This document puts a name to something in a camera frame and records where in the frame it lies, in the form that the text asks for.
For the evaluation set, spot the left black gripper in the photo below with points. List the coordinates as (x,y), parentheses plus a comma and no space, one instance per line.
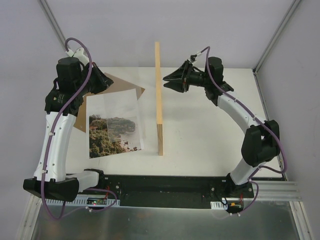
(94,78)

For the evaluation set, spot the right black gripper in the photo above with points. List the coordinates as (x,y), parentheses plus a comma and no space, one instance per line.
(186,76)

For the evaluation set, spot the light wooden picture frame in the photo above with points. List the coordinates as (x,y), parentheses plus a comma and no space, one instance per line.
(159,103)

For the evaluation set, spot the clear acrylic sheet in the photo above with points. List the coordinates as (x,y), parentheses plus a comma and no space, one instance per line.
(124,119)

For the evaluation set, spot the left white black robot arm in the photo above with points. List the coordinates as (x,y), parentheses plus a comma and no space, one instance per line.
(74,80)

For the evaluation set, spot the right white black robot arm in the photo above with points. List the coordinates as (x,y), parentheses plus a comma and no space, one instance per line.
(259,145)

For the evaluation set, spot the landscape photo print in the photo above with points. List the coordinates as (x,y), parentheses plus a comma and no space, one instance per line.
(97,135)

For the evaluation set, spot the brown backing board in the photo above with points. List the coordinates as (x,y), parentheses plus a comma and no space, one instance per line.
(118,85)

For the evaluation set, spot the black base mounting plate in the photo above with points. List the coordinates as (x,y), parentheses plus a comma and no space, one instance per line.
(184,192)

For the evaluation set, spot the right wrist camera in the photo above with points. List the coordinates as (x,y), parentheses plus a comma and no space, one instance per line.
(193,58)

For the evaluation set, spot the left aluminium corner post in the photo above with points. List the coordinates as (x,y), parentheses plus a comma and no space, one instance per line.
(53,22)

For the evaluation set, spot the left white cable duct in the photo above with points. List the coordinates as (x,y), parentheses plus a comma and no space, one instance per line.
(93,202)

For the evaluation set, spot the white cable duct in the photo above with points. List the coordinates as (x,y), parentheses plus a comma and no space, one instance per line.
(93,202)
(217,205)

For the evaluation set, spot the right white cable duct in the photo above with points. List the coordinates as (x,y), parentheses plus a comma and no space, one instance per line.
(217,205)

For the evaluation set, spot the aluminium front rail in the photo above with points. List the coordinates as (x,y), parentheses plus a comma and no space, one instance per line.
(286,191)

